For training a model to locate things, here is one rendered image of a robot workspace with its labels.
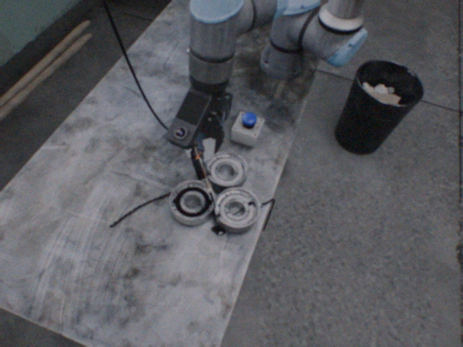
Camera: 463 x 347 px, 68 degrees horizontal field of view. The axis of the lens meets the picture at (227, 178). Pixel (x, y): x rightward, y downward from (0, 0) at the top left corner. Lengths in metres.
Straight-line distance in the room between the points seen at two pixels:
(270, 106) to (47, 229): 0.67
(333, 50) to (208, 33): 0.52
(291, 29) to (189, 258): 0.68
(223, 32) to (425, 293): 1.57
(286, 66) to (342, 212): 0.97
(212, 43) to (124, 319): 0.54
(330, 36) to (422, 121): 1.60
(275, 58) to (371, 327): 1.18
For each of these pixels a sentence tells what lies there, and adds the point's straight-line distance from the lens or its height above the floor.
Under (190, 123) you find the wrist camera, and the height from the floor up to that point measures 1.09.
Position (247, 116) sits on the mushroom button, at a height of 0.87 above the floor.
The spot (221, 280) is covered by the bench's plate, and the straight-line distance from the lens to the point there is 0.76.
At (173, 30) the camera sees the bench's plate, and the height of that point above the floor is 0.80.
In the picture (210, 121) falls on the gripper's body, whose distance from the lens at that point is 0.64.
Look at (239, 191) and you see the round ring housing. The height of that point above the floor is 0.83.
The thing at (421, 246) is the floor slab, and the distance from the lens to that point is 1.96.
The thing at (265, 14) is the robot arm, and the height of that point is 1.21.
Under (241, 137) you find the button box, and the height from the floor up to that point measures 0.83.
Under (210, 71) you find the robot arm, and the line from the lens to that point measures 0.58.
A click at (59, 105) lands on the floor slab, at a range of 2.30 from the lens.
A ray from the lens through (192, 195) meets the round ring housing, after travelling 0.81.
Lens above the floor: 1.53
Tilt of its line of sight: 57 degrees down
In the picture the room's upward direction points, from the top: 7 degrees clockwise
